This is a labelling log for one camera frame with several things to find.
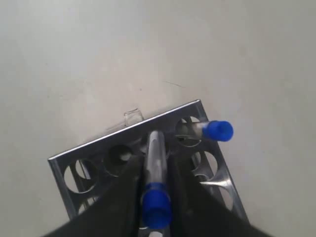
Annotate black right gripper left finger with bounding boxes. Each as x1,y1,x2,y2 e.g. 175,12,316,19
45,158,143,237

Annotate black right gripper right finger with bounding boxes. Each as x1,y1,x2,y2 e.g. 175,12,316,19
167,156,267,237

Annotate stainless steel test tube rack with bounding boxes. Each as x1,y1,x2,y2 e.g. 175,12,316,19
48,100,249,237

